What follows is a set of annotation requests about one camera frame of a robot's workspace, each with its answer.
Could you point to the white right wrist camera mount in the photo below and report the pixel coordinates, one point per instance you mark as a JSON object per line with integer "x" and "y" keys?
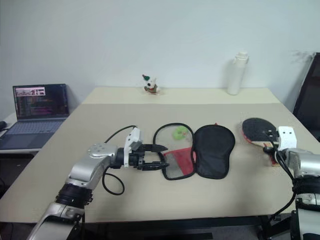
{"x": 287, "y": 138}

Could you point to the black table frame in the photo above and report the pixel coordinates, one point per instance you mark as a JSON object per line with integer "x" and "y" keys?
{"x": 175, "y": 236}

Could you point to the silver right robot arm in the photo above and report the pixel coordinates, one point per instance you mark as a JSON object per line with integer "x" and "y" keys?
{"x": 306, "y": 160}

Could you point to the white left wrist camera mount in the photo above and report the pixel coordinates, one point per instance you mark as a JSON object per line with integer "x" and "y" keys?
{"x": 133, "y": 140}

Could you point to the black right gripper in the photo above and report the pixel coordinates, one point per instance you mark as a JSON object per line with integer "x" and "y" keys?
{"x": 272, "y": 137}

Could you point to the black office chair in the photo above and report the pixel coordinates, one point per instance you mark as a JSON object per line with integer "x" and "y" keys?
{"x": 308, "y": 100}

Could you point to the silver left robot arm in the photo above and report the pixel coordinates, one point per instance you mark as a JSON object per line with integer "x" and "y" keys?
{"x": 85, "y": 167}

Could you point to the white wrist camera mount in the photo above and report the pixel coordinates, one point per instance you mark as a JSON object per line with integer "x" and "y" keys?
{"x": 133, "y": 140}
{"x": 287, "y": 138}

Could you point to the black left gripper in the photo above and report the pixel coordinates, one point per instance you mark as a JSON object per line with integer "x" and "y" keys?
{"x": 137, "y": 160}

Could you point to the black zippered paddle case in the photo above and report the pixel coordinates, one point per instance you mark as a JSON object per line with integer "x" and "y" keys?
{"x": 212, "y": 150}

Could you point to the white plush dog toy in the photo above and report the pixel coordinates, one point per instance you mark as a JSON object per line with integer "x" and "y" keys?
{"x": 150, "y": 86}

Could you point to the white water bottle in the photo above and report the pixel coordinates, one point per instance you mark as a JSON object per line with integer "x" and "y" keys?
{"x": 236, "y": 75}

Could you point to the small green fuzzy item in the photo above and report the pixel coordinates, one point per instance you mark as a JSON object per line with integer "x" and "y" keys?
{"x": 179, "y": 132}

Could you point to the black computer mouse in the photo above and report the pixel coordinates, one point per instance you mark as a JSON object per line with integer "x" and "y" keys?
{"x": 2, "y": 125}

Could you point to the black red table tennis paddle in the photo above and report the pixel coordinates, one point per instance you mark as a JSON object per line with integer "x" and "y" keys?
{"x": 252, "y": 128}

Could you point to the open grey laptop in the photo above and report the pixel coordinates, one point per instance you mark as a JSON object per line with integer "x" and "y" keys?
{"x": 37, "y": 107}

